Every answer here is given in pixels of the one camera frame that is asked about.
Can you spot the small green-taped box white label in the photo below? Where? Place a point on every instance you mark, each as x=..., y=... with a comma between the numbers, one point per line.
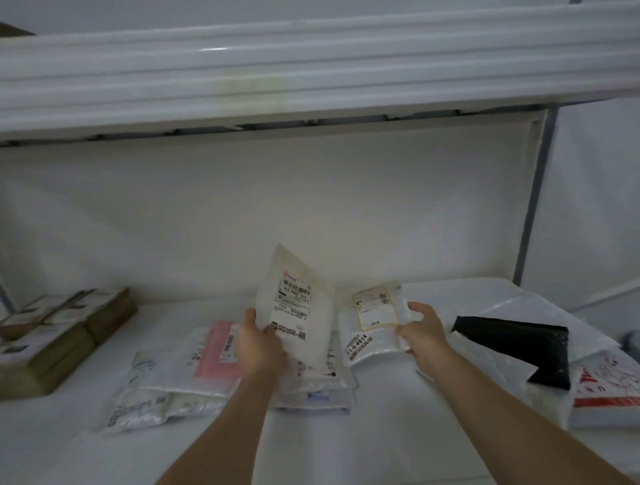
x=45, y=365

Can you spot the person's left forearm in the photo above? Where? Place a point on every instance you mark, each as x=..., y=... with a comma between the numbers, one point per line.
x=220, y=434

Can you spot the black mailer bag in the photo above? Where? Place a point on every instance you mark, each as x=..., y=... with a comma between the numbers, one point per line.
x=525, y=345

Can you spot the brown parcel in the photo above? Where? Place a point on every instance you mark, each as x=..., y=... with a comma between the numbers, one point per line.
x=30, y=310
x=107, y=310

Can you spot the person's right forearm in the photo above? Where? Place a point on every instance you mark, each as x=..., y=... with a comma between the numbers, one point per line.
x=500, y=414

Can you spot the small bag yellow-framed label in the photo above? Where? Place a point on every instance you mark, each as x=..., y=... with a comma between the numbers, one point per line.
x=370, y=340

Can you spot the white metal shelving rack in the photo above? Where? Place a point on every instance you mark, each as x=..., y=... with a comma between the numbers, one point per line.
x=300, y=65

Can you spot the person's left hand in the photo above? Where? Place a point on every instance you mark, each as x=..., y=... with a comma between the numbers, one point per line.
x=260, y=355

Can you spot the pile of plastic mailer bags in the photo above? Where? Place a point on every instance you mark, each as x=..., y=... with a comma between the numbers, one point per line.
x=540, y=310

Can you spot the person's right hand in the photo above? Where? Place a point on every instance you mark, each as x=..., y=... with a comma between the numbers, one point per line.
x=427, y=340

